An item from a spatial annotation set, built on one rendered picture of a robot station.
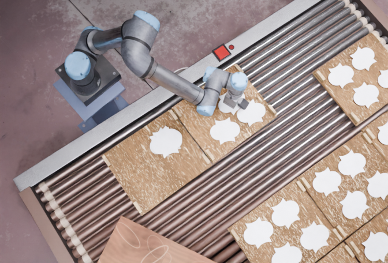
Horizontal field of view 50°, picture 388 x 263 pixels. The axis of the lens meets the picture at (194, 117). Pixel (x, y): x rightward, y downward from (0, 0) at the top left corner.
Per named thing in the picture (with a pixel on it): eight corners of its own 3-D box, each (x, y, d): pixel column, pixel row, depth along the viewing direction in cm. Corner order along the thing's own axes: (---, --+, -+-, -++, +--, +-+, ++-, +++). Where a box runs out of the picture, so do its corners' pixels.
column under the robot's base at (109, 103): (77, 126, 298) (37, 83, 215) (118, 93, 306) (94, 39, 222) (111, 164, 291) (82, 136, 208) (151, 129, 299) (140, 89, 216)
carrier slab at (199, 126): (171, 108, 208) (171, 108, 206) (234, 64, 216) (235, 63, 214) (213, 164, 201) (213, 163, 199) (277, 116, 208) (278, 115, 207)
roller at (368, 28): (62, 231, 194) (59, 231, 190) (368, 23, 230) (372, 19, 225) (67, 240, 193) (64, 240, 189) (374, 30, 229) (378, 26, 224)
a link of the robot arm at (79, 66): (65, 81, 198) (58, 70, 185) (76, 57, 202) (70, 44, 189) (88, 89, 197) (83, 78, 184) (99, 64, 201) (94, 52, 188)
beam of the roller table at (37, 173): (17, 180, 202) (11, 179, 196) (336, -24, 240) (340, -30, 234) (25, 195, 200) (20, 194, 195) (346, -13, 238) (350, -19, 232)
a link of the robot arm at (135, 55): (118, 60, 153) (218, 116, 175) (129, 36, 156) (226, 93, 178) (107, 67, 163) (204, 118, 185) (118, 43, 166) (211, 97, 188)
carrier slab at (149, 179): (101, 156, 200) (100, 156, 199) (170, 109, 208) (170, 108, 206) (141, 216, 193) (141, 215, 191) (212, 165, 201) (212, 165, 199)
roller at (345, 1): (41, 196, 199) (37, 195, 194) (344, -3, 234) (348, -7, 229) (46, 205, 198) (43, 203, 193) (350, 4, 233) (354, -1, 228)
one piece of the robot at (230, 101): (246, 106, 188) (241, 116, 203) (256, 91, 190) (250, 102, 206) (223, 93, 189) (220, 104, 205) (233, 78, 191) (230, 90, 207)
